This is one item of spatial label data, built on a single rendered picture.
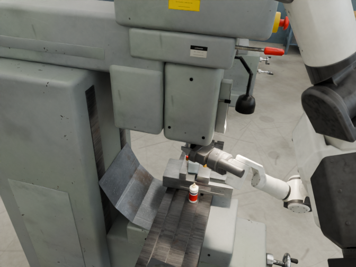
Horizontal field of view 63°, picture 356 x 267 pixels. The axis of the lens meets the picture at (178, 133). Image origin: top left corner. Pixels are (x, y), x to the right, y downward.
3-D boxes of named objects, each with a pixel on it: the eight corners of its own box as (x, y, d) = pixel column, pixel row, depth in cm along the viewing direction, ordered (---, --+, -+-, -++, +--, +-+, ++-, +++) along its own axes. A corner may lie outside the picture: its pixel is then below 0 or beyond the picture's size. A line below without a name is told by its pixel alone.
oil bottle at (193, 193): (197, 197, 142) (199, 181, 135) (196, 203, 138) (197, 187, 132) (189, 196, 142) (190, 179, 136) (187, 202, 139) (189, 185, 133)
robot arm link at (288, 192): (256, 174, 118) (294, 191, 122) (254, 196, 112) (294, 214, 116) (273, 164, 109) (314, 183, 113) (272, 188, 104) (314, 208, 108)
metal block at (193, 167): (199, 166, 149) (201, 157, 145) (197, 174, 144) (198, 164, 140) (189, 165, 149) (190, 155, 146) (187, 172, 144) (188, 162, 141)
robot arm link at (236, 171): (229, 153, 118) (254, 165, 112) (218, 177, 118) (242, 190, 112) (219, 149, 108) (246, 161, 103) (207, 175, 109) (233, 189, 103)
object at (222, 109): (225, 128, 115) (233, 79, 104) (224, 133, 112) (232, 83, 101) (215, 126, 116) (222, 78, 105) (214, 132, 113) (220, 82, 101)
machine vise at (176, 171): (232, 178, 154) (236, 162, 148) (231, 198, 142) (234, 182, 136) (169, 167, 159) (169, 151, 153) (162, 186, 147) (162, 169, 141)
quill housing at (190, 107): (217, 123, 125) (228, 49, 107) (210, 150, 108) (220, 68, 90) (175, 115, 128) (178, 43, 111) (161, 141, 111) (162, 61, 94)
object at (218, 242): (235, 213, 160) (239, 197, 154) (229, 270, 132) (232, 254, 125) (150, 194, 170) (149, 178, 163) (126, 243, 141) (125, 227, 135)
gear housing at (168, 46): (237, 49, 108) (241, 20, 102) (231, 71, 88) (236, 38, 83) (152, 38, 114) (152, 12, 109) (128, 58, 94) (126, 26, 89)
